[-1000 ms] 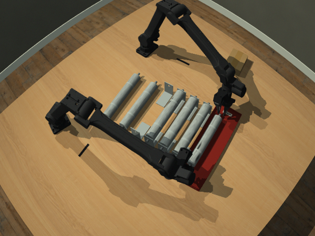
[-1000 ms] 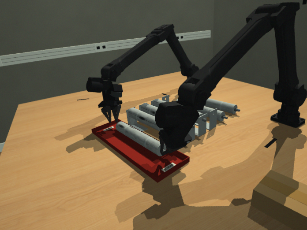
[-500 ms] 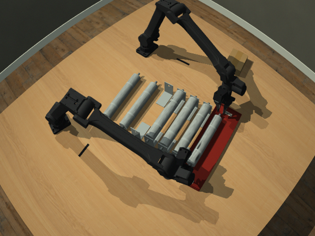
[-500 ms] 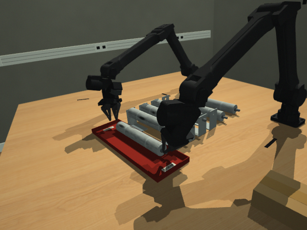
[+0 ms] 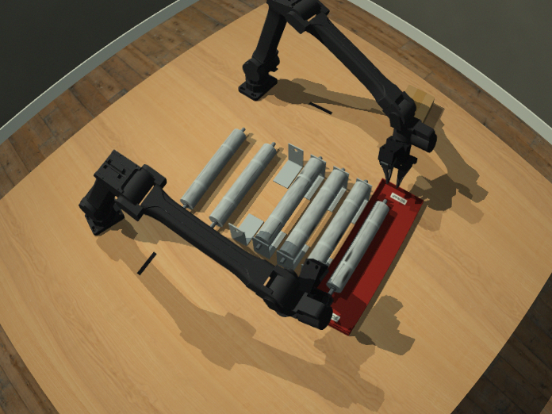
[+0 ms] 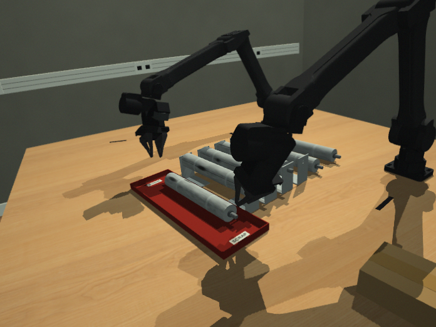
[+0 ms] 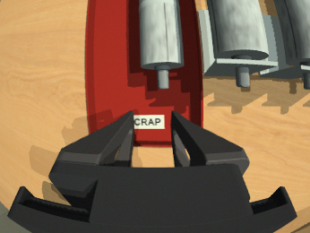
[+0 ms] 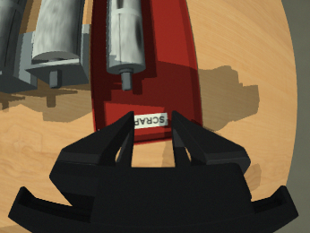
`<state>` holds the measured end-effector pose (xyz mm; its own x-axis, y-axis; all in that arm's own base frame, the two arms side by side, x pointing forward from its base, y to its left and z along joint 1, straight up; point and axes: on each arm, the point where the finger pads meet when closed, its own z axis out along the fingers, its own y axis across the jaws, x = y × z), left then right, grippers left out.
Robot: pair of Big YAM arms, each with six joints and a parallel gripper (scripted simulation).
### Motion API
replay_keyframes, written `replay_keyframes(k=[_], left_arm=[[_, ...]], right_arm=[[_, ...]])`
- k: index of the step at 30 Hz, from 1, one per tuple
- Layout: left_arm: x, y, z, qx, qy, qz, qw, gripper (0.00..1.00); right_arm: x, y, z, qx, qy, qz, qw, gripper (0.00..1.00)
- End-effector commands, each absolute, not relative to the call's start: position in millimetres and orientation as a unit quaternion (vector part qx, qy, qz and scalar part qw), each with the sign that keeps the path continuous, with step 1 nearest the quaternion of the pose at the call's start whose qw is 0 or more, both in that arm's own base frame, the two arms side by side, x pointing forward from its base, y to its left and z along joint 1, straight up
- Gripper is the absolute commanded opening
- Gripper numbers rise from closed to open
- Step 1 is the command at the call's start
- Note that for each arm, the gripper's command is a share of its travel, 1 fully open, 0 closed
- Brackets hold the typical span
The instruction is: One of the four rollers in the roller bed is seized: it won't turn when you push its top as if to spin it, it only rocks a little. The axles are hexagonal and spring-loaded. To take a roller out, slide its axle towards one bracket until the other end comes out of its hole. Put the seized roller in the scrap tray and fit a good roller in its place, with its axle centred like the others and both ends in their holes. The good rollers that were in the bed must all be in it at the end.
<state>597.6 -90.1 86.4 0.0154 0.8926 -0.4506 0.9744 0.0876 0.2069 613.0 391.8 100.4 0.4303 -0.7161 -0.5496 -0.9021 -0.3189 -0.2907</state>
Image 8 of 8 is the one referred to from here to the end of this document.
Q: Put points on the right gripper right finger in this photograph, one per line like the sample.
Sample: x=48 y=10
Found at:
x=204 y=146

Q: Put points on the red rectangular tray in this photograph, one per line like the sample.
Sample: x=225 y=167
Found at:
x=169 y=82

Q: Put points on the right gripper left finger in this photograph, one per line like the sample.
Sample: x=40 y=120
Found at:
x=101 y=147

